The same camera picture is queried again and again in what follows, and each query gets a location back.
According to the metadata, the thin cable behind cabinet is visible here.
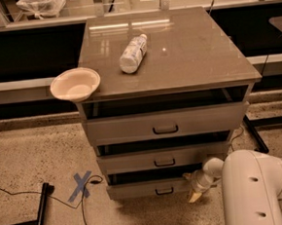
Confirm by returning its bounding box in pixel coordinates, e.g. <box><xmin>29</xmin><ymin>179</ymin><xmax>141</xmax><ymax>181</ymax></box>
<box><xmin>228</xmin><ymin>125</ymin><xmax>246</xmax><ymax>152</ymax></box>

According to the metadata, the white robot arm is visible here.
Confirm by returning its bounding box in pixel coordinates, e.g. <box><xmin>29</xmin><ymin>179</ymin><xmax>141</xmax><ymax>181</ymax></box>
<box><xmin>184</xmin><ymin>149</ymin><xmax>282</xmax><ymax>225</ymax></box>

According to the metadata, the white paper bowl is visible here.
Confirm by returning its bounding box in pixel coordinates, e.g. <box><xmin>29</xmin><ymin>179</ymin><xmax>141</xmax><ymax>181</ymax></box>
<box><xmin>50</xmin><ymin>67</ymin><xmax>100</xmax><ymax>102</ymax></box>

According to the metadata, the black stand leg right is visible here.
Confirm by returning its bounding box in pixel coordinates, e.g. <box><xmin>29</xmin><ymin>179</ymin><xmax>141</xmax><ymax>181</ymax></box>
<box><xmin>243</xmin><ymin>116</ymin><xmax>269</xmax><ymax>154</ymax></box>

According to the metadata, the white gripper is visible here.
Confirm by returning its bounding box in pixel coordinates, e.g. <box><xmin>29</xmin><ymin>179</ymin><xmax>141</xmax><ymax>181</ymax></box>
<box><xmin>182</xmin><ymin>170</ymin><xmax>214</xmax><ymax>204</ymax></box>

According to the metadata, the grey drawer cabinet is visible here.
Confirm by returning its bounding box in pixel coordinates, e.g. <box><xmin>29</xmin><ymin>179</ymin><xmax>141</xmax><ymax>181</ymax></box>
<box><xmin>69</xmin><ymin>1</ymin><xmax>271</xmax><ymax>203</ymax></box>

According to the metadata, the clear plastic water bottle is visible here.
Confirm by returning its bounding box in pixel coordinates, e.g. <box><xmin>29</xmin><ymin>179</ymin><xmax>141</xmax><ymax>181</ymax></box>
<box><xmin>120</xmin><ymin>34</ymin><xmax>148</xmax><ymax>74</ymax></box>

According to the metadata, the blue tape cross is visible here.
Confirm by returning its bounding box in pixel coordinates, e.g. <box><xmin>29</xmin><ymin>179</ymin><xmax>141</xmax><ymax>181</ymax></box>
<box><xmin>68</xmin><ymin>170</ymin><xmax>91</xmax><ymax>203</ymax></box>

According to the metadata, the clear plastic bag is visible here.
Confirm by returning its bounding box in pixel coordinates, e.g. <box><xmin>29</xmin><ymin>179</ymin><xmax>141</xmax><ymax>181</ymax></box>
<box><xmin>17</xmin><ymin>0</ymin><xmax>66</xmax><ymax>19</ymax></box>

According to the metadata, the grey drawer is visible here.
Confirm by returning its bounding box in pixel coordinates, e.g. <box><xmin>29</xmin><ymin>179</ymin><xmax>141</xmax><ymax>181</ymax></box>
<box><xmin>83</xmin><ymin>102</ymin><xmax>249</xmax><ymax>146</ymax></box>
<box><xmin>107</xmin><ymin>177</ymin><xmax>191</xmax><ymax>201</ymax></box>
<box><xmin>97</xmin><ymin>141</ymin><xmax>229</xmax><ymax>175</ymax></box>

